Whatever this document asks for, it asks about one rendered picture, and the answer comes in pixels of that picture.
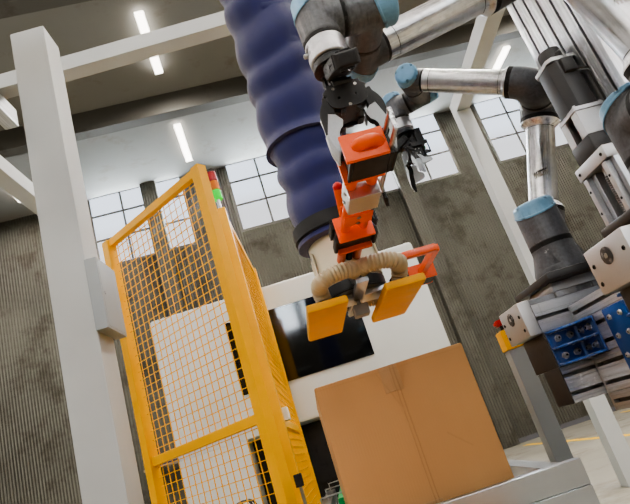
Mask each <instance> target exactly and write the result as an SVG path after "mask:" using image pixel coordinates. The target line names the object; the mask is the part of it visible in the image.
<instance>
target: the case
mask: <svg viewBox="0 0 630 504"><path fill-rule="evenodd" d="M314 392H315V398H316V405H317V410H318V414H319V417H320V420H321V424H322V427H323V430H324V434H325V437H326V440H327V444H328V447H329V451H330V454H331V457H332V461H333V464H334V467H335V471H336V474H337V477H338V481H339V484H340V487H341V491H342V494H343V497H344V501H345V504H437V503H440V502H442V501H445V500H448V499H451V498H454V497H457V496H460V495H463V494H466V493H469V492H472V491H475V490H478V489H481V488H484V487H487V486H490V485H493V484H496V483H499V482H502V481H505V480H508V479H511V478H514V475H513V473H512V470H511V468H510V465H509V463H508V460H507V458H506V455H505V452H504V450H503V447H502V445H501V442H500V440H499V437H498V435H497V432H496V430H495V427H494V425H493V422H492V420H491V417H490V415H489V412H488V410H487V407H486V405H485V402H484V400H483V397H482V395H481V392H480V389H479V387H478V384H477V382H476V379H475V377H474V374H473V372H472V369H471V367H470V364H469V362H468V359H467V357H466V354H465V352H464V349H463V347H462V344H461V343H457V344H454V345H451V346H447V347H444V348H441V349H438V350H435V351H432V352H428V353H425V354H422V355H419V356H416V357H413V358H409V359H406V360H403V361H400V362H397V363H394V364H390V365H387V366H384V367H381V368H378V369H375V370H371V371H368V372H365V373H362V374H359V375H356V376H352V377H349V378H346V379H343V380H340V381H337V382H333V383H330V384H327V385H324V386H321V387H318V388H315V389H314Z"/></svg>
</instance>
